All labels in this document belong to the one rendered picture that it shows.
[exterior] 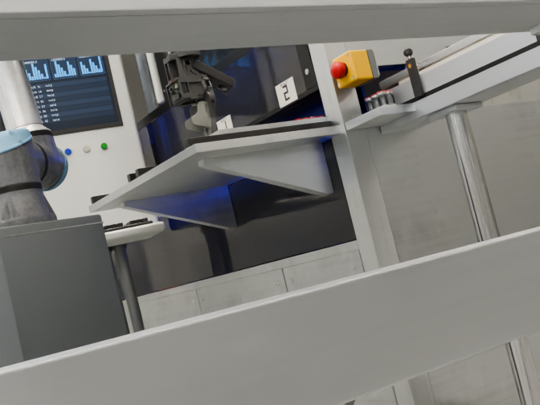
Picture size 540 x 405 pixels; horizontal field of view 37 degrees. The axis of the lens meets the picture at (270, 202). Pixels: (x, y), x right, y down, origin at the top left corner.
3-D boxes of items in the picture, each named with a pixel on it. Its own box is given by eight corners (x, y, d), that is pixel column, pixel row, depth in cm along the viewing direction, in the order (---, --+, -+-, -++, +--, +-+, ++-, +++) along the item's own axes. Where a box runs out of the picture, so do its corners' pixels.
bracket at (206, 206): (232, 228, 243) (222, 186, 244) (237, 227, 241) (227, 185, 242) (129, 249, 225) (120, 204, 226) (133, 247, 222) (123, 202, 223)
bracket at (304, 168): (327, 194, 201) (314, 145, 202) (333, 192, 199) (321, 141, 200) (210, 216, 183) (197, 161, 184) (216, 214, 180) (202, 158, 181)
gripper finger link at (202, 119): (193, 143, 184) (184, 104, 185) (215, 140, 187) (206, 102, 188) (198, 140, 181) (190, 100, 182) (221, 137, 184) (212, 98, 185)
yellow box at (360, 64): (361, 87, 194) (353, 59, 195) (379, 77, 188) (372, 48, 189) (337, 89, 190) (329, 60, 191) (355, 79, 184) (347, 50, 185)
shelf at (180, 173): (231, 189, 256) (231, 183, 256) (366, 129, 197) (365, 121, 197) (89, 213, 230) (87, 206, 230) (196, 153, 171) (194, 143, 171)
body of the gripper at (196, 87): (170, 110, 187) (158, 61, 188) (202, 107, 192) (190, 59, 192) (184, 100, 180) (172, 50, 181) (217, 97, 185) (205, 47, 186)
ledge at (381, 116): (390, 124, 199) (388, 117, 199) (425, 109, 188) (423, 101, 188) (346, 130, 191) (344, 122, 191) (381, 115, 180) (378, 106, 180)
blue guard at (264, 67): (75, 222, 360) (67, 182, 362) (319, 84, 198) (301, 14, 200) (74, 222, 360) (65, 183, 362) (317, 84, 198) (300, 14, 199)
